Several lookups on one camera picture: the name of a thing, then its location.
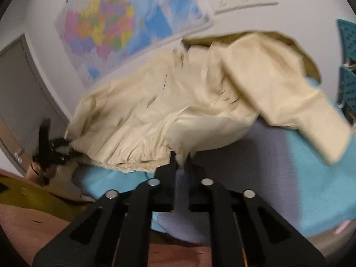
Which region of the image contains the teal and grey bed sheet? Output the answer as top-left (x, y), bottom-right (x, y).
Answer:
top-left (72, 78), bottom-right (356, 242)

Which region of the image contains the cardboard box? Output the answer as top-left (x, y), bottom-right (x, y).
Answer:
top-left (26, 156), bottom-right (96, 203)

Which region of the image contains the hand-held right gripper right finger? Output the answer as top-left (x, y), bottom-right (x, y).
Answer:
top-left (186, 156), bottom-right (326, 267)

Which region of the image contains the mustard yellow cloth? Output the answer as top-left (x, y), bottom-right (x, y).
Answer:
top-left (0, 176), bottom-right (89, 223)

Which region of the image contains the teal perforated basket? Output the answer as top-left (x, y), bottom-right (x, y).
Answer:
top-left (337, 19), bottom-right (356, 112)

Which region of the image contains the grey door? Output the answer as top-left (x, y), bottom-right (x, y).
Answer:
top-left (0, 33), bottom-right (71, 174)

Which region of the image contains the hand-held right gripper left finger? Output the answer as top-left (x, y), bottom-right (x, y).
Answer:
top-left (33, 152), bottom-right (177, 267)

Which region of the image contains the cream large garment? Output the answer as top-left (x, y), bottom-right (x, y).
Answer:
top-left (65, 30), bottom-right (352, 174)

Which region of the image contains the colourful wall map poster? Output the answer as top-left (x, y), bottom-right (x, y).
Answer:
top-left (56, 0), bottom-right (213, 89)

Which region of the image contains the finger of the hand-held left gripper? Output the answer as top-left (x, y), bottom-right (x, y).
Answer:
top-left (50, 137), bottom-right (75, 158)

